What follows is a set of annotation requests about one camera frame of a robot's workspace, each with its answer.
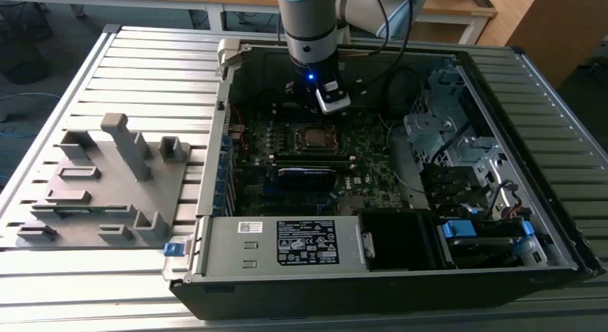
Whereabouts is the silver green CPU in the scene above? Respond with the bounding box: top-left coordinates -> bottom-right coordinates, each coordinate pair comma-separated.
302,128 -> 332,148

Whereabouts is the CPU socket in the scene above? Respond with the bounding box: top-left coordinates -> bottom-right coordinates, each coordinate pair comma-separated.
292,123 -> 342,155

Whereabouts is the grey case latch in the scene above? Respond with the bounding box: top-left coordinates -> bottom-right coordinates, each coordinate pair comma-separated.
216,38 -> 253,76

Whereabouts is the black graphics card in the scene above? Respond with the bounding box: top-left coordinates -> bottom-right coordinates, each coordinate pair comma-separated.
276,167 -> 337,192

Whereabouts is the silver drive cage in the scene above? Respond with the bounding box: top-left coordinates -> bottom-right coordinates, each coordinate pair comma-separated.
401,113 -> 506,190

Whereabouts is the green motherboard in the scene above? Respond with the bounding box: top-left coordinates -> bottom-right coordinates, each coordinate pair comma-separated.
229,110 -> 428,217

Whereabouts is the dark chipset heatsink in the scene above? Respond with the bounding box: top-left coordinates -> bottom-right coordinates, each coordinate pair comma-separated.
338,195 -> 368,212

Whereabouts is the black plastic bay housing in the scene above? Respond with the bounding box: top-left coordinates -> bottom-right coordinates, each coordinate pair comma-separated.
354,209 -> 452,272

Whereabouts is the grey power supply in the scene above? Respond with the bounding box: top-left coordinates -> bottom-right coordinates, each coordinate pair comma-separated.
189,214 -> 376,278

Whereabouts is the grey parts rack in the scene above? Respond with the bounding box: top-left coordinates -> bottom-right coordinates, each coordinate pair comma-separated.
13,113 -> 190,248

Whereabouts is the hard disk in blue carrier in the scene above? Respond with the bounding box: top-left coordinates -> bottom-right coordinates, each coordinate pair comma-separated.
438,219 -> 537,269

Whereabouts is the wooden cabinet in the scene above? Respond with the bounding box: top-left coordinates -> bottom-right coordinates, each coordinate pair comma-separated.
477,0 -> 608,89

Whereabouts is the black office chair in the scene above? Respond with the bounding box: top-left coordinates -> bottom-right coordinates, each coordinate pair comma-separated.
0,0 -> 54,85

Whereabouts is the green RAM stick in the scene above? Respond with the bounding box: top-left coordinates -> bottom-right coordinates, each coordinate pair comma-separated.
54,207 -> 108,216

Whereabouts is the black PC case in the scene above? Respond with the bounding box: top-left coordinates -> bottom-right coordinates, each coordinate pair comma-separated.
160,38 -> 606,321

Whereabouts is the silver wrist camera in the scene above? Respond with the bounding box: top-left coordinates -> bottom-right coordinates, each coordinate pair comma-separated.
314,80 -> 353,115

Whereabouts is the perforated metal bay frame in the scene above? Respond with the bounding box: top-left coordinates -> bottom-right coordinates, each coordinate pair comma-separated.
408,68 -> 469,115

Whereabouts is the black internal cable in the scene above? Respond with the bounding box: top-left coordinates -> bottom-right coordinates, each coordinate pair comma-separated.
428,120 -> 474,170

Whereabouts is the coloured wire bundle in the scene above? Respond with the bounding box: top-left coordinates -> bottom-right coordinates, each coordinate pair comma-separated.
502,199 -> 530,221

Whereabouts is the blue floor cable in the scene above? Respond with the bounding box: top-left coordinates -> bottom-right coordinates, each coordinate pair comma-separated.
0,91 -> 62,138

